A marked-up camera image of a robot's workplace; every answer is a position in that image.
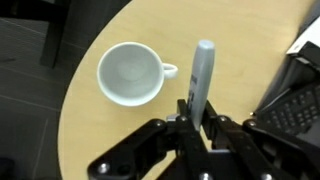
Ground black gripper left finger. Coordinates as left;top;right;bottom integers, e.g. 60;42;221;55
87;99;207;180

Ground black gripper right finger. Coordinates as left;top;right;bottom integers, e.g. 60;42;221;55
202;102;320;180

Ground blue capped white marker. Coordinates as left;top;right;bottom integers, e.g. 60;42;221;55
187;40;215;130

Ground white ceramic mug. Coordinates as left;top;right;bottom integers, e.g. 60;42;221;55
97;42;178;107

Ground black table leg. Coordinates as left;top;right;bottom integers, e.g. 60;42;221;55
40;0;71;68

